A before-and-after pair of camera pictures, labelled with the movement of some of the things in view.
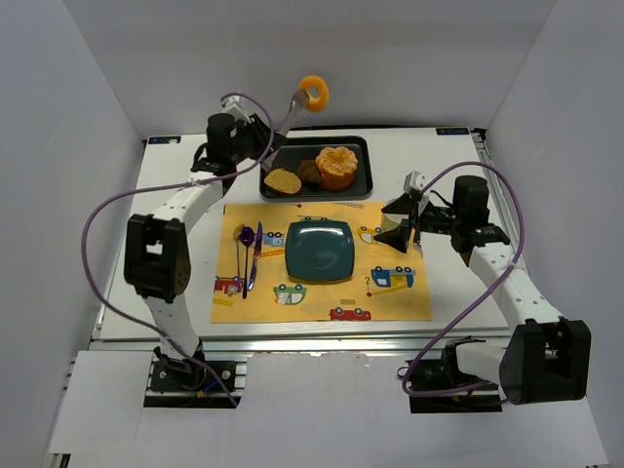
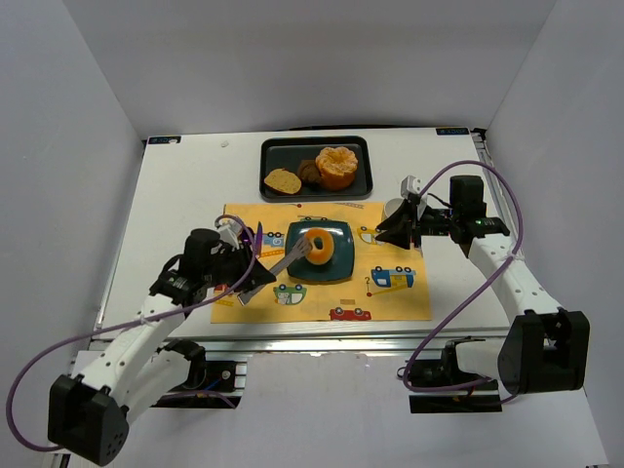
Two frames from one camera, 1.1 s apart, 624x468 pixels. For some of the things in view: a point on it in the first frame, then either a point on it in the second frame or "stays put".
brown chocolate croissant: [308, 172] stays put
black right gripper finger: [398, 237] stays put
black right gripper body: [413, 221] stays put
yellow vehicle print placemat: [387, 283] stays put
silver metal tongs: [299, 101] → [301, 248]
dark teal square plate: [319, 251] stays put
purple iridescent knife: [258, 249] stays put
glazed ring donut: [318, 103] → [320, 256]
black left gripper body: [263, 136] → [246, 268]
